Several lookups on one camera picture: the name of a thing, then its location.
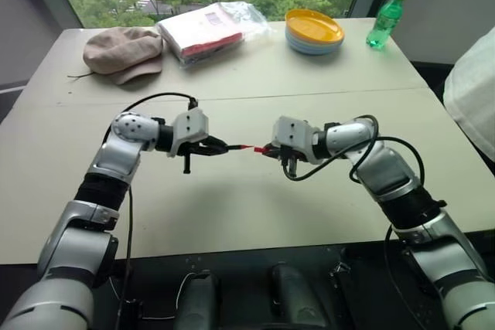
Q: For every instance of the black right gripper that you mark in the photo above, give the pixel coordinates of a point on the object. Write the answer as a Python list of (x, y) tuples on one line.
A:
[(290, 155)]

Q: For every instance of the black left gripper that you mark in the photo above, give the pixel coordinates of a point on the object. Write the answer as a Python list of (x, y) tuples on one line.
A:
[(189, 149)]

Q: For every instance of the red marker cap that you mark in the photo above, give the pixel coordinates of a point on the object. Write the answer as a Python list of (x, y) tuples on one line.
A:
[(260, 149)]

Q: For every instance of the black marker with red tip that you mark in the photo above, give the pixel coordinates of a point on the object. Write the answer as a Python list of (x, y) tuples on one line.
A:
[(236, 147)]

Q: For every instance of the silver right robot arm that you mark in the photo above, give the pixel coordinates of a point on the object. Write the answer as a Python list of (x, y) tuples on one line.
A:
[(444, 245)]

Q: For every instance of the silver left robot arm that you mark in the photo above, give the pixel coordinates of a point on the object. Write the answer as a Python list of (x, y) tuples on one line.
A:
[(69, 245)]

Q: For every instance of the green bottle with yellow cap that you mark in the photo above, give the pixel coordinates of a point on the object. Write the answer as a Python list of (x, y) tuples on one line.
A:
[(383, 24)]

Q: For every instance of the light blue plastic plate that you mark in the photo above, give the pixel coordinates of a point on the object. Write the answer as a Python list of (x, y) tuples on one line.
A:
[(309, 46), (311, 52)]

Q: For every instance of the folded clothes in plastic bag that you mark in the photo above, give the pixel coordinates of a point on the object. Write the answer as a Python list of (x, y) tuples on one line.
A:
[(209, 32)]

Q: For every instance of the beige fabric newsboy hat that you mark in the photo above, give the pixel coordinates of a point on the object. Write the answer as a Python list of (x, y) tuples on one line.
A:
[(123, 50)]

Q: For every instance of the yellow plastic plate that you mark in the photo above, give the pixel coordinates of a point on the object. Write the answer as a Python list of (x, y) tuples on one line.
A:
[(313, 24)]

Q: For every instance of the dark rounded shape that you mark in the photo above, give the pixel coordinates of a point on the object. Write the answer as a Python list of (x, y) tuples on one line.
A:
[(201, 303), (290, 295)]

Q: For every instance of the white fabric bundle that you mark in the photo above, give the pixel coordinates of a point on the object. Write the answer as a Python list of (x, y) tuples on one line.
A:
[(473, 90)]

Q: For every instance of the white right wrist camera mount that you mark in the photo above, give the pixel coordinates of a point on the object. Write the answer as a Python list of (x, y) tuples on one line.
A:
[(290, 131)]

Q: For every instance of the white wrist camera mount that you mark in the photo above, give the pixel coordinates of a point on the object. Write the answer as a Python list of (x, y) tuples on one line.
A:
[(190, 125), (290, 131)]

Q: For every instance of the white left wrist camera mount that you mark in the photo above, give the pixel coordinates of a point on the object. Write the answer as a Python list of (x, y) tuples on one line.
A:
[(190, 125)]

